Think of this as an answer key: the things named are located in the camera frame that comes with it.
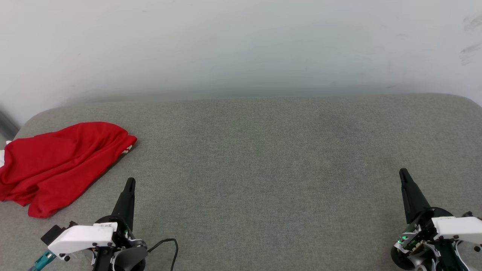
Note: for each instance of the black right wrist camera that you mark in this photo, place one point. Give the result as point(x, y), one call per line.
point(467, 214)

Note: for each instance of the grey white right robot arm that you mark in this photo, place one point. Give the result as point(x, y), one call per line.
point(418, 262)

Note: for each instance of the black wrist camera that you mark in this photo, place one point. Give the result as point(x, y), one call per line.
point(52, 234)
point(467, 214)

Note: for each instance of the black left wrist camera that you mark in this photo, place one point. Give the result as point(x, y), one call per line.
point(52, 234)

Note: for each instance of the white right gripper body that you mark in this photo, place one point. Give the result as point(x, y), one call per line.
point(455, 227)

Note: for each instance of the red and white shirt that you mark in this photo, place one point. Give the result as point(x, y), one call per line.
point(56, 162)

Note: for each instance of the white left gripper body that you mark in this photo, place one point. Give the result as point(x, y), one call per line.
point(81, 238)

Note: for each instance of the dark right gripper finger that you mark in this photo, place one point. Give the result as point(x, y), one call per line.
point(413, 199)

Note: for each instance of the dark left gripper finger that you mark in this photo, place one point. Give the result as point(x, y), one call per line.
point(126, 207)

